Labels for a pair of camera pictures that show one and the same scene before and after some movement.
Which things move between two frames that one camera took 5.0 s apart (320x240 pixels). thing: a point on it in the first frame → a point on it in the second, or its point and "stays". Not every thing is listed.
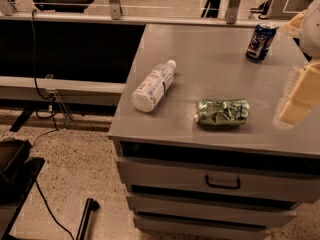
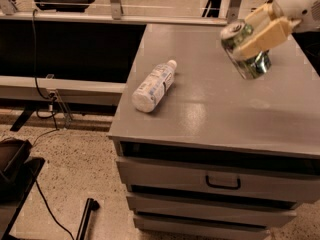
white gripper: (311, 29) → (297, 4)
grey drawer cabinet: (197, 146) stays
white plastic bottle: (154, 88) stays
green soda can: (219, 112) → (252, 68)
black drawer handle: (238, 185) stays
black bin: (18, 172) stays
